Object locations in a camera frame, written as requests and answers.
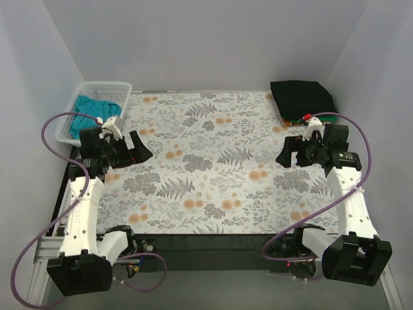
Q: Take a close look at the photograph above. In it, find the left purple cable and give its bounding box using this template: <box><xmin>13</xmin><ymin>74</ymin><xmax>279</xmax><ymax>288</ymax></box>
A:
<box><xmin>10</xmin><ymin>112</ymin><xmax>168</xmax><ymax>307</ymax></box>

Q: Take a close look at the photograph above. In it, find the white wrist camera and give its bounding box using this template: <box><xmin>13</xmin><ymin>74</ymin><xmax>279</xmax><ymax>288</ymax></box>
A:
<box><xmin>97</xmin><ymin>116</ymin><xmax>123</xmax><ymax>140</ymax></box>
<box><xmin>302</xmin><ymin>114</ymin><xmax>323</xmax><ymax>141</ymax></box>

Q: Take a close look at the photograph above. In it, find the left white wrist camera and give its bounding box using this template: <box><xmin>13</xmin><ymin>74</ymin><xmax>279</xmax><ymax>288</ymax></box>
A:
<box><xmin>97</xmin><ymin>116</ymin><xmax>123</xmax><ymax>140</ymax></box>

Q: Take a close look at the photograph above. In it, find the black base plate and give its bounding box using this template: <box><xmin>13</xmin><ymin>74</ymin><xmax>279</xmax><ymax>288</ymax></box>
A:
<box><xmin>128</xmin><ymin>233</ymin><xmax>323</xmax><ymax>275</ymax></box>

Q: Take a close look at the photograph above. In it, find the teal t shirt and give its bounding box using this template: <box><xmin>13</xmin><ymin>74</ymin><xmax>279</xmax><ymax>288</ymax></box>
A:
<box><xmin>70</xmin><ymin>95</ymin><xmax>122</xmax><ymax>140</ymax></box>

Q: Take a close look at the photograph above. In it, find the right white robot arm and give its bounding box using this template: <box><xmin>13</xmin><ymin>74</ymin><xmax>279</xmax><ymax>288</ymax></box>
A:
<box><xmin>276</xmin><ymin>118</ymin><xmax>392</xmax><ymax>286</ymax></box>

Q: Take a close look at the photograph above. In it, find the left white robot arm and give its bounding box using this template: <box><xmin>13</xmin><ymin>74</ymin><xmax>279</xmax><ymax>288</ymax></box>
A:
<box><xmin>47</xmin><ymin>127</ymin><xmax>153</xmax><ymax>296</ymax></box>

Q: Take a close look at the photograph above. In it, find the black folded t shirt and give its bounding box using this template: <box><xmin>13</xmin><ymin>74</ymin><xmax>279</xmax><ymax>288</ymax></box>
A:
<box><xmin>270</xmin><ymin>80</ymin><xmax>337</xmax><ymax>121</ymax></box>

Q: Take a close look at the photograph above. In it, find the aluminium frame rail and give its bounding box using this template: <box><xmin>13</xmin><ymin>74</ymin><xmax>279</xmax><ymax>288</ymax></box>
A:
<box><xmin>27</xmin><ymin>223</ymin><xmax>64</xmax><ymax>305</ymax></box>

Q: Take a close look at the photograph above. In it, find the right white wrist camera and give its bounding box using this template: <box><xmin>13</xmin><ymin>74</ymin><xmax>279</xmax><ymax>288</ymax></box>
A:
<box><xmin>302</xmin><ymin>114</ymin><xmax>323</xmax><ymax>141</ymax></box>

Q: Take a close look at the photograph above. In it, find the white plastic basket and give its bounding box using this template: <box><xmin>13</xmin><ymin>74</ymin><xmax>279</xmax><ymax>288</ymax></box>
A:
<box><xmin>55</xmin><ymin>81</ymin><xmax>133</xmax><ymax>145</ymax></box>

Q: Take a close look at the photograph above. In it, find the floral table mat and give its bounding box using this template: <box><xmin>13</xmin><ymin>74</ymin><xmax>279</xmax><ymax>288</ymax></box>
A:
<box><xmin>97</xmin><ymin>92</ymin><xmax>337</xmax><ymax>234</ymax></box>

